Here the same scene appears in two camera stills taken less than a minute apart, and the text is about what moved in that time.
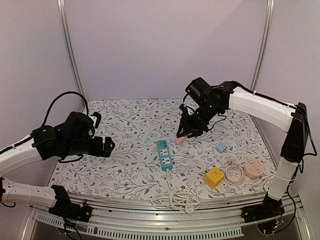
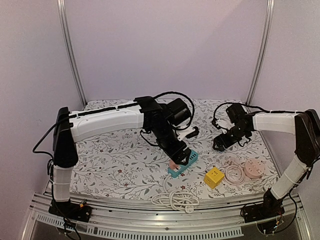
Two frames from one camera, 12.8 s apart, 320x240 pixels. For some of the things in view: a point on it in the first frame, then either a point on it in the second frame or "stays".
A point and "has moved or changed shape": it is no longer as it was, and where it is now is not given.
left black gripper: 106,151 -> 172,153
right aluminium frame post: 263,44 stays
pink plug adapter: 180,140 has moved or changed shape
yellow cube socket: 213,177 stays
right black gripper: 191,123 -> 223,138
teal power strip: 165,155 -> 175,173
